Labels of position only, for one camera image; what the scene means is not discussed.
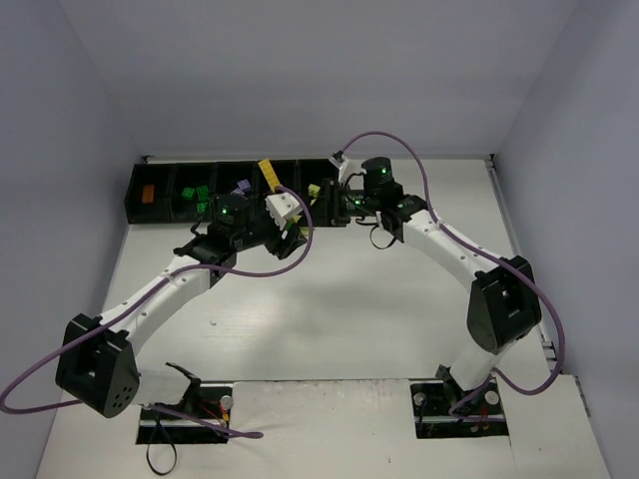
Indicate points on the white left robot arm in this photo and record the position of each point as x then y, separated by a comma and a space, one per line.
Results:
98, 364

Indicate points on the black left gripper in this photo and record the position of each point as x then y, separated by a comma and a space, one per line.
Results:
286, 241

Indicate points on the green small lego brick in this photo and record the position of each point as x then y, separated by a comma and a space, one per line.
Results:
188, 194

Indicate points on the orange lego brick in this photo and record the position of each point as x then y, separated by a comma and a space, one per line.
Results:
148, 194

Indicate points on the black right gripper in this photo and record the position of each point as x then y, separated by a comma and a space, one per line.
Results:
337, 203

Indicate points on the green lime brown lego cluster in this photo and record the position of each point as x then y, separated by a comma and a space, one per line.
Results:
302, 223

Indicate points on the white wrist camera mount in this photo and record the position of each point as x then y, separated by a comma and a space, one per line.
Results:
283, 207
341, 163

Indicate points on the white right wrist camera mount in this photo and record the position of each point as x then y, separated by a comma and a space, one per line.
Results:
341, 163

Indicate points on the yellow small lego brick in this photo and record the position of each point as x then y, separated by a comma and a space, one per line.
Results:
269, 174

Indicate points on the lime rounded lego brick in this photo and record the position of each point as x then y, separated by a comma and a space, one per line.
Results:
314, 189

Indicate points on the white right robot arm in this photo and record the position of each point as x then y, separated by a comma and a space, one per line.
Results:
502, 307

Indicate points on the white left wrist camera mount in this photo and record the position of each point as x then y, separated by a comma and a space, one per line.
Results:
283, 207

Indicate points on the purple small lego brick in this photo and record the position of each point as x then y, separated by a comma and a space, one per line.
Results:
244, 185

